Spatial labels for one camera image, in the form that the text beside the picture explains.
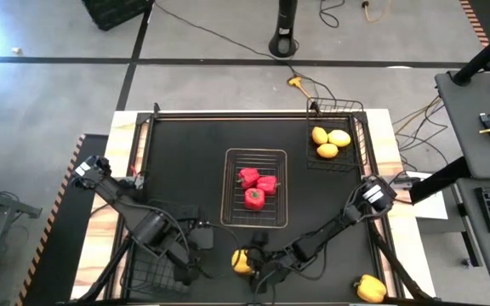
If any black sleeved cable bundle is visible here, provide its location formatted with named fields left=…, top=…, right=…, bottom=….
left=74, top=237, right=140, bottom=303
left=363, top=212, right=433, bottom=303

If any black hub box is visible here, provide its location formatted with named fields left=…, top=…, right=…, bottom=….
left=391, top=174, right=419, bottom=190

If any thin yellow floor cable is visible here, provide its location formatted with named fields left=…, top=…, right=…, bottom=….
left=393, top=96, right=444, bottom=137

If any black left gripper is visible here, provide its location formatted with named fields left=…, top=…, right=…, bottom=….
left=166, top=224, right=214, bottom=285

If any black plastic crate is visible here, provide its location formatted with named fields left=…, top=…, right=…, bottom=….
left=81, top=0, right=155, bottom=31

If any yellow bell pepper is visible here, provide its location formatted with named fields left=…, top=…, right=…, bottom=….
left=354, top=274, right=388, bottom=304
left=231, top=248, right=255, bottom=276

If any looped black floor cable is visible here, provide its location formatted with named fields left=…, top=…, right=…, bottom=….
left=318, top=0, right=347, bottom=30

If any black desk leg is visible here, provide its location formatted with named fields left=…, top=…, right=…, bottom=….
left=408, top=156, right=472, bottom=205

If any yellow extension cord plug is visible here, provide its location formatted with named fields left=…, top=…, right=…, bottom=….
left=287, top=75, right=316, bottom=105

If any grey desk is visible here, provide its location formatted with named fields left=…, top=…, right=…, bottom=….
left=434, top=70, right=490, bottom=284

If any black slanted pole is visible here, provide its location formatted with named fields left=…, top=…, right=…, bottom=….
left=451, top=19, right=490, bottom=86

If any thin black floor cable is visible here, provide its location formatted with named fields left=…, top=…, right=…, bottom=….
left=396, top=101, right=450, bottom=171

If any black wire basket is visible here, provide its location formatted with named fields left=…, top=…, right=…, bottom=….
left=123, top=244, right=193, bottom=298
left=305, top=96, right=368, bottom=173

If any long black floor cable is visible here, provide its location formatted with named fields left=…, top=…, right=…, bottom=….
left=153, top=1, right=339, bottom=110

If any white paper sheet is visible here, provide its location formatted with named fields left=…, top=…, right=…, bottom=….
left=406, top=169, right=449, bottom=221

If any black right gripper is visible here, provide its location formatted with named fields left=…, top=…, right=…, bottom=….
left=244, top=231, right=287, bottom=295

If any copper-rimmed wire basket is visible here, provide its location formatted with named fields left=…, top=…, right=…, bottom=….
left=219, top=147, right=289, bottom=230

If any red bell pepper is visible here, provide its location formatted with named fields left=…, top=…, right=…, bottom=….
left=236, top=167, right=261, bottom=190
left=243, top=187, right=267, bottom=212
left=256, top=174, right=281, bottom=196

